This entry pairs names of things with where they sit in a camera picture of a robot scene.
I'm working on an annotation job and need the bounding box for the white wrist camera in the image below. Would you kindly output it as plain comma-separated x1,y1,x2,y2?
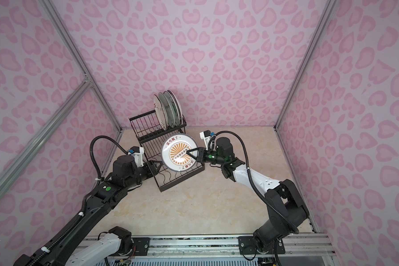
128,146,145,167
199,130,215,140

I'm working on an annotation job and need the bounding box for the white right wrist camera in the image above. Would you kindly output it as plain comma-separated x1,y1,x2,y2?
199,130,215,140

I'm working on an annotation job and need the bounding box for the cream floral rim plate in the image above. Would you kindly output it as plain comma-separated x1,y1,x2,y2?
154,94,167,130

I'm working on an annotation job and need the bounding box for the white plate quatrefoil emblem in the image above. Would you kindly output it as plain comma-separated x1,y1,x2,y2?
164,91,180,127

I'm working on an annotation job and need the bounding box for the orange sunburst plate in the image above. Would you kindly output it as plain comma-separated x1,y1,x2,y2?
161,134,198,172

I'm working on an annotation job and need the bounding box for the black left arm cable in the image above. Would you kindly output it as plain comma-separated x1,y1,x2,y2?
24,135,130,266

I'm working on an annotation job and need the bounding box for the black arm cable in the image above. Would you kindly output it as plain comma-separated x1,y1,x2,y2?
207,130,300,266
24,135,130,266

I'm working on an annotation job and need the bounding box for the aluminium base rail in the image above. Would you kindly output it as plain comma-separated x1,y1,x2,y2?
72,232,336,266

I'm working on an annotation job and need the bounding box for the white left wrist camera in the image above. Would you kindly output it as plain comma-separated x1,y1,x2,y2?
128,146,145,167

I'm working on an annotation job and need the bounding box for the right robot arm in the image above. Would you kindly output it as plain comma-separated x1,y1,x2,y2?
186,137,309,254

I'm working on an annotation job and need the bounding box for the black wire dish rack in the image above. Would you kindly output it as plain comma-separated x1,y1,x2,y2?
129,110,205,192

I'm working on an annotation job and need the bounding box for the light blue flower plate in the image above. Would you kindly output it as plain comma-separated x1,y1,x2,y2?
158,93,175,129

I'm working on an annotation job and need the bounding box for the dark green rim plate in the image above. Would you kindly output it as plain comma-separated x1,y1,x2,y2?
168,90,183,125

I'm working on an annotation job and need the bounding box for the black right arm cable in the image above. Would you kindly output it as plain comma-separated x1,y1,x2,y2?
207,130,300,266

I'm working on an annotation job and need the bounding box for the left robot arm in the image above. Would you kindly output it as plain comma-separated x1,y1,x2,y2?
14,155,163,266

